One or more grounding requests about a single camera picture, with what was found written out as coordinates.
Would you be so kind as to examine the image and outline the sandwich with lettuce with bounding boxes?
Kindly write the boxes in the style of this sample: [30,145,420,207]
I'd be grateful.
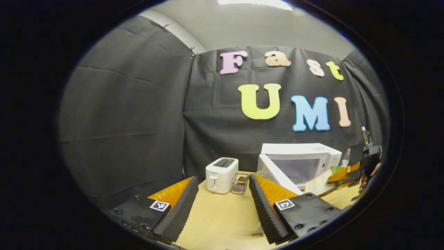
[305,166,344,197]

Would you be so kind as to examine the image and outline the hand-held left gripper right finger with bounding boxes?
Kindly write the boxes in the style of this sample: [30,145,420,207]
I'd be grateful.
[249,174,344,245]

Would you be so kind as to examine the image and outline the white toaster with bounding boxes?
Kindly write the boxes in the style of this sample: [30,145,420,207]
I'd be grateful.
[205,157,239,194]

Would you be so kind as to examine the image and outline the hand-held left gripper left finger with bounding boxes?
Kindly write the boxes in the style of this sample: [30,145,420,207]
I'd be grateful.
[104,176,199,243]

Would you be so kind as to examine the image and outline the black backdrop cloth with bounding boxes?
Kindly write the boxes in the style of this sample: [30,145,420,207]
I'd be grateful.
[59,16,391,209]

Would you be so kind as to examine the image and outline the large ceiling light panel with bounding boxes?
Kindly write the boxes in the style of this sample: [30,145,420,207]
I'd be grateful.
[217,0,293,11]

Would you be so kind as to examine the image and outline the white microwave oven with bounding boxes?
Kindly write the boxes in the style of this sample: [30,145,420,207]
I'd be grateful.
[257,143,343,195]

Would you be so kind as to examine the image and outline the metal wire basket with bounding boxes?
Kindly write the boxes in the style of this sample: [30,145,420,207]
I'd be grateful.
[231,173,250,194]

